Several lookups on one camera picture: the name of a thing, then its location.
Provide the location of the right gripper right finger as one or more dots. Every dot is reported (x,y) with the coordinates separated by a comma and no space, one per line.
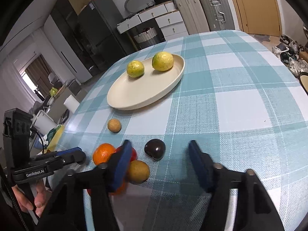
(254,210)

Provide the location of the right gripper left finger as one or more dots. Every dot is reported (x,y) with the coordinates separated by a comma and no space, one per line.
(104,179)

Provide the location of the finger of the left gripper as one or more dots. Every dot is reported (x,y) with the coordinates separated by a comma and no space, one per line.
(65,152)
(69,159)

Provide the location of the small orange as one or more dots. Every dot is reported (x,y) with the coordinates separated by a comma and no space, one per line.
(120,189)

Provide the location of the large orange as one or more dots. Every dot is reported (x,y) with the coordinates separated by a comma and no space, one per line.
(102,153)

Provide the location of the brown kiwi-like fruit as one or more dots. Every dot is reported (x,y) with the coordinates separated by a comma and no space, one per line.
(138,172)

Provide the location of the red tomato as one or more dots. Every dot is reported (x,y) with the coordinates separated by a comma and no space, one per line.
(133,153)

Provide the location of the brown longan fruit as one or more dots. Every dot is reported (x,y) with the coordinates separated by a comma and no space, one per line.
(114,125)

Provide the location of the dark purple plum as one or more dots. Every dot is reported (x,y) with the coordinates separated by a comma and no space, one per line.
(155,148)

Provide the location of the person's left hand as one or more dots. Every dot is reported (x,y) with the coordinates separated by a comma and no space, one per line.
(40,199)

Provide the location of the white paper roll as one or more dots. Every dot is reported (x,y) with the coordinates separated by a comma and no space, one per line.
(71,104)

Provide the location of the cream oval plate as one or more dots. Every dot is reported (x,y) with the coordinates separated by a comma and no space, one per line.
(128,93)

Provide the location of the yellow-green lemon left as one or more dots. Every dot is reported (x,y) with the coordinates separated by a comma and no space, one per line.
(135,69)

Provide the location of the yellow-green lemon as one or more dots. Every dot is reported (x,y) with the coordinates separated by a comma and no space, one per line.
(162,61)
(135,69)

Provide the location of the teal checkered tablecloth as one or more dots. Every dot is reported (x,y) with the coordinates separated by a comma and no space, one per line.
(236,99)

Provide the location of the black tall cabinet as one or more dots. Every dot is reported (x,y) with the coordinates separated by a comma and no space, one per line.
(77,52)

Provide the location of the yellow-green lemon right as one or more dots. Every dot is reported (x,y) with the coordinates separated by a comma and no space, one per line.
(162,61)

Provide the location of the dark grey refrigerator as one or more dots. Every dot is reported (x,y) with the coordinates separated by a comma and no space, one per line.
(99,20)

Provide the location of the woven laundry basket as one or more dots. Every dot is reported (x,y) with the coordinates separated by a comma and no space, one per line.
(148,37)

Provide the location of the white drawer desk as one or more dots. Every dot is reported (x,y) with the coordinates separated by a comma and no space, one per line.
(165,18)

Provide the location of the oval mirror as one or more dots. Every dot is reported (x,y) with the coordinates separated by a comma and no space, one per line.
(134,6)

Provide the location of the beige suitcase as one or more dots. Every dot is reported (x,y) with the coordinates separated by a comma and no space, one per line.
(193,16)

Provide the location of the silver suitcase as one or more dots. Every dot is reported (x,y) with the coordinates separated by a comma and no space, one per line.
(218,14)

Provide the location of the wooden door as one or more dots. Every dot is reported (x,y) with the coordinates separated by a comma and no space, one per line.
(258,16)

